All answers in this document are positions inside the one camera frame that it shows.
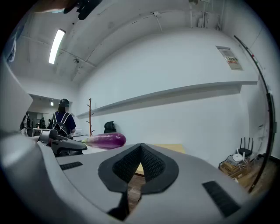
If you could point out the black office chair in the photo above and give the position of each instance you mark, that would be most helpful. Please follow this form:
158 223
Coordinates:
110 127

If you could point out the long ceiling light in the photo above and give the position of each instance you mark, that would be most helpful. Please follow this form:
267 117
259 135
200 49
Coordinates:
56 46

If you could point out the paper wall notice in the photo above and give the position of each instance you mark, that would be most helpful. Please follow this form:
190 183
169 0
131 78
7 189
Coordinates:
232 59

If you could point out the cardboard boxes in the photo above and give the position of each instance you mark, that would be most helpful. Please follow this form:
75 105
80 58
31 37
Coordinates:
229 167

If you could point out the wooden coat rack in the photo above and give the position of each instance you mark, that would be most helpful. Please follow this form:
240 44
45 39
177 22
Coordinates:
90 118

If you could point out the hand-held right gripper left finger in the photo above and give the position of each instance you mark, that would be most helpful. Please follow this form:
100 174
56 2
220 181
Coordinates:
87 172

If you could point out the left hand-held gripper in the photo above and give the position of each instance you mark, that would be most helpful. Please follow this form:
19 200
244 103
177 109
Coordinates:
47 135

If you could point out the purple eggplant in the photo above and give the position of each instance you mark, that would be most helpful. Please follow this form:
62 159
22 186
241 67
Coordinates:
109 141

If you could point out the long white wall shelf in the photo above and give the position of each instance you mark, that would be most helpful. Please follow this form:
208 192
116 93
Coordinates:
166 94

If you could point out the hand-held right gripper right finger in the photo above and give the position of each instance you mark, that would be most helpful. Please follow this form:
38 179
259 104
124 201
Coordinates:
186 175

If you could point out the black metal stand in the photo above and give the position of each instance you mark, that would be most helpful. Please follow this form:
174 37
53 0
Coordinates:
270 109

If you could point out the black head-worn camera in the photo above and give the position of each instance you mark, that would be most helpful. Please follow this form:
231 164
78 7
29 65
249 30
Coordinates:
85 7

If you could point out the black router with antennas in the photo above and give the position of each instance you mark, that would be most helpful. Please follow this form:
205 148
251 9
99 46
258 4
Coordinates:
245 151

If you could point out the white ceiling pipes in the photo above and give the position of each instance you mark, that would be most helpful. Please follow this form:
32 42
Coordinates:
205 15

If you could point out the person's face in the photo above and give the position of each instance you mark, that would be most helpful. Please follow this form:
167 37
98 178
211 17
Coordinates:
50 5

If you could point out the round ceiling detector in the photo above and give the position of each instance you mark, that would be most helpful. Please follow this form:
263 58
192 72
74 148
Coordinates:
76 60

